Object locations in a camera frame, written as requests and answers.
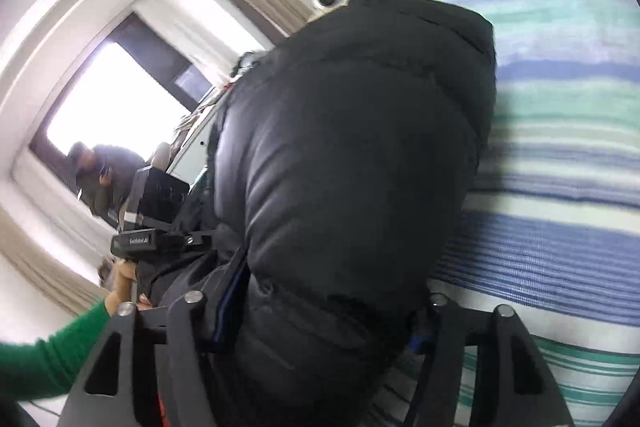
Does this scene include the dark clothes pile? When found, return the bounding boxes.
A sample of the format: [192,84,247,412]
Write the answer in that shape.
[227,51,271,80]

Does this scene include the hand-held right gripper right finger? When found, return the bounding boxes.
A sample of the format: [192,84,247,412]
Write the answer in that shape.
[402,292,576,427]

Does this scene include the white window bench cabinet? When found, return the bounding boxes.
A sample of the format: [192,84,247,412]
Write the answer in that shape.
[167,99,226,188]

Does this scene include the black puffer jacket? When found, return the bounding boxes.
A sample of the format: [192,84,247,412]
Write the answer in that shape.
[135,0,498,427]

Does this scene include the bed with striped sheet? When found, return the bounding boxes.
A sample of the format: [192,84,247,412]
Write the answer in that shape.
[360,0,640,427]

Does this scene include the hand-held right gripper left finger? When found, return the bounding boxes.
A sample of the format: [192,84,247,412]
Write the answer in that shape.
[57,252,251,427]

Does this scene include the person's left forearm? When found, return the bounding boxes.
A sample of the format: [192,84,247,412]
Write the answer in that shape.
[0,302,117,403]

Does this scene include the window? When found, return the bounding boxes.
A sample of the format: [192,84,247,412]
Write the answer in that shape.
[30,12,216,188]

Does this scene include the person's left hand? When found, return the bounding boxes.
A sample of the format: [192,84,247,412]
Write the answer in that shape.
[100,257,151,314]

